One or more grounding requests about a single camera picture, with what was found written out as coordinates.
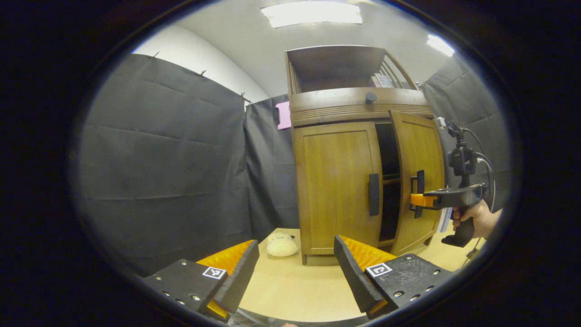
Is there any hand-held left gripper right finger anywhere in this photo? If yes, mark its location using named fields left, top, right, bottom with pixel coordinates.
left=334, top=235, right=454, bottom=320

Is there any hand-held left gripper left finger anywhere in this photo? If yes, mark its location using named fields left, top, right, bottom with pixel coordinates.
left=141, top=239, right=260, bottom=323

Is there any black door handle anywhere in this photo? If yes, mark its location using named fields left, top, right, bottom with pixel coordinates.
left=410, top=170, right=425, bottom=219
left=368, top=173, right=380, bottom=217

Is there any wooden shoe cabinet door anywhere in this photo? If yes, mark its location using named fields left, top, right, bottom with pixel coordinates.
left=389, top=110, right=446, bottom=256
left=293, top=120, right=383, bottom=256

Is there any wooden double-door shoe cabinet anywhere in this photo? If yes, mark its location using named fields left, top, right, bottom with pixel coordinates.
left=285, top=45, right=448, bottom=266

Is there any grey blue spine book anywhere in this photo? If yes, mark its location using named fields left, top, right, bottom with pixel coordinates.
left=437, top=208, right=453, bottom=233

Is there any cream plush toy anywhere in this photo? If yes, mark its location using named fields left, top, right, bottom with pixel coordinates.
left=266, top=232, right=300, bottom=258

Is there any wooden ribbed drawer front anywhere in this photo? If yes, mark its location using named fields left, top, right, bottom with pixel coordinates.
left=290, top=87, right=434, bottom=128

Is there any black backdrop cloth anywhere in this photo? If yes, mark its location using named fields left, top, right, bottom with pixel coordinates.
left=75, top=54, right=513, bottom=277

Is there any small ceiling light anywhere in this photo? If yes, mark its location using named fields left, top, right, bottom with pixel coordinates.
left=426, top=34, right=455, bottom=58

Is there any large ceiling light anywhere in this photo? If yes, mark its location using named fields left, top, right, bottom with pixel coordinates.
left=260, top=1, right=364, bottom=29

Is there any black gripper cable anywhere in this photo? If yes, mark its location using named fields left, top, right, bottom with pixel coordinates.
left=462, top=129, right=497, bottom=268

